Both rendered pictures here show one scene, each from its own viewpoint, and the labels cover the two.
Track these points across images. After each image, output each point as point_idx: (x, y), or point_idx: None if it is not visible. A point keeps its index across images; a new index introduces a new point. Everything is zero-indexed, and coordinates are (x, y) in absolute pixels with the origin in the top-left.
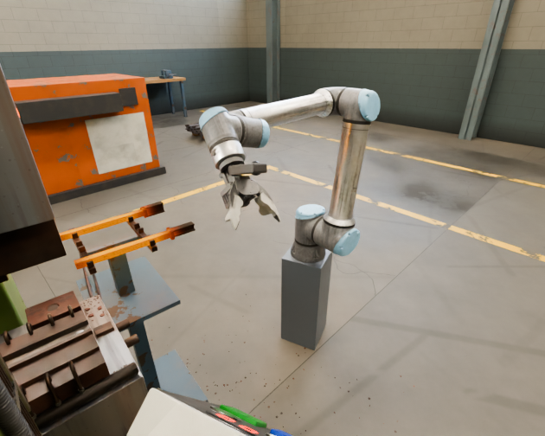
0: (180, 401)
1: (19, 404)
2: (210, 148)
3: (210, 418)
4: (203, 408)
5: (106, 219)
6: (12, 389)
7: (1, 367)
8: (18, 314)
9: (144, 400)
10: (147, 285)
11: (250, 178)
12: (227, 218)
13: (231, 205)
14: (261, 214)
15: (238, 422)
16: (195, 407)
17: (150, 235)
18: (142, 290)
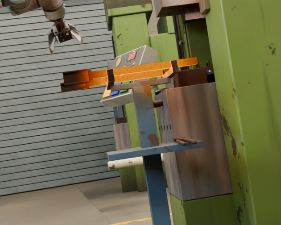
0: (141, 47)
1: (179, 43)
2: (62, 1)
3: (136, 48)
4: (137, 55)
5: (134, 65)
6: (180, 40)
7: (179, 32)
8: (214, 74)
9: (148, 46)
10: (126, 150)
11: (53, 24)
12: (80, 39)
13: (77, 31)
14: (53, 49)
15: (130, 65)
16: (138, 48)
17: (105, 77)
18: (134, 148)
